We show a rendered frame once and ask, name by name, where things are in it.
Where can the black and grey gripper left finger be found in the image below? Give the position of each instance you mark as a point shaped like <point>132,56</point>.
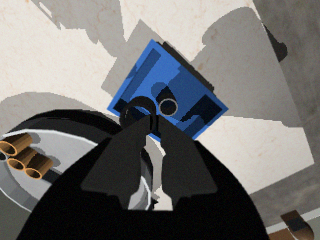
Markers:
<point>113,167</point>

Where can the grey round turntable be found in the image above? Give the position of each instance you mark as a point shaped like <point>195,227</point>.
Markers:
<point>64,151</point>

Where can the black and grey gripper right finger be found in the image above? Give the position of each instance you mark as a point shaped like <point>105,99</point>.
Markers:
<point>189,169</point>

